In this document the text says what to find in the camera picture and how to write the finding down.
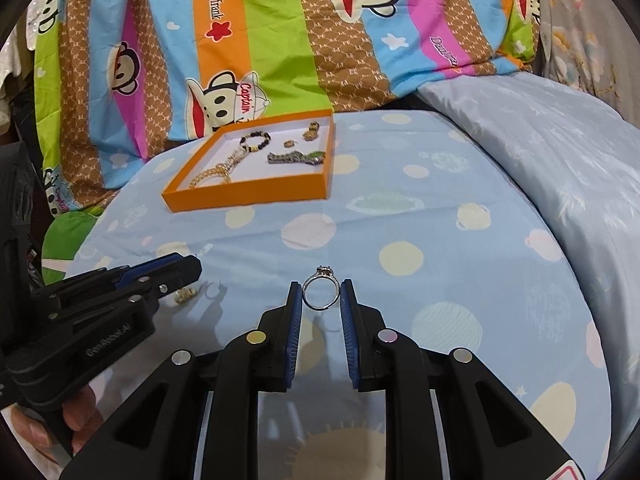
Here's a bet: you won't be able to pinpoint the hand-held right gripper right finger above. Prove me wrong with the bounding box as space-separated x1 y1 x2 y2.
340 280 593 480

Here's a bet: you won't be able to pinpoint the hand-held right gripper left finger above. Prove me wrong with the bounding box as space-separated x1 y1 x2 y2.
60 282 303 480

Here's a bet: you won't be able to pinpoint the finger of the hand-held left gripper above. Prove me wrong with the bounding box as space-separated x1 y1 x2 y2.
65 254 188 291
35 256 202 321

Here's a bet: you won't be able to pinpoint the gold pearl ring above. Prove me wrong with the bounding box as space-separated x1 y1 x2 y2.
172 282 223 307

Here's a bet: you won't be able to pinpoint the silver stone ring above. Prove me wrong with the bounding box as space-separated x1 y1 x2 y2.
301 265 342 311

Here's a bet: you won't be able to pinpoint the orange cardboard box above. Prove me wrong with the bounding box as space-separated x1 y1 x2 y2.
161 109 334 213

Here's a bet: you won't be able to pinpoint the gold cuff bracelet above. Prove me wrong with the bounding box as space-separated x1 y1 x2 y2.
190 151 241 190

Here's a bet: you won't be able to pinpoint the black bead bracelet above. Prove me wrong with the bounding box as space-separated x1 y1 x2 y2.
237 131 272 157

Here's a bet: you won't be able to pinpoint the silver and gold wristwatch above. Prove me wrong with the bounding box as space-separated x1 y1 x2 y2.
266 149 329 167

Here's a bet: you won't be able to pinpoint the person's left hand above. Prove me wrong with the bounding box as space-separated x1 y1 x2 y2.
7 382 98 466

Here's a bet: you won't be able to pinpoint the green cushion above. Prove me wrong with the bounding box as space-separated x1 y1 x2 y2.
42 210 108 286

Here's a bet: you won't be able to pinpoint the light blue planet-print sheet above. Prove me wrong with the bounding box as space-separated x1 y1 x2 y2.
30 109 613 480

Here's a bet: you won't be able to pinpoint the white lace garment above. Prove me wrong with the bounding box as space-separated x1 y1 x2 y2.
0 5 38 96

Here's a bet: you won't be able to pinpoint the pale blue quilt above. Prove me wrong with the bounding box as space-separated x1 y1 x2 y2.
417 72 640 461

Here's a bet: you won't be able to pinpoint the striped cartoon printed blanket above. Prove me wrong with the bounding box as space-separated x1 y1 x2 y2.
32 0 541 216

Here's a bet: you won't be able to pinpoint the grey floral cloth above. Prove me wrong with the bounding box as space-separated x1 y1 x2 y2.
537 0 640 116

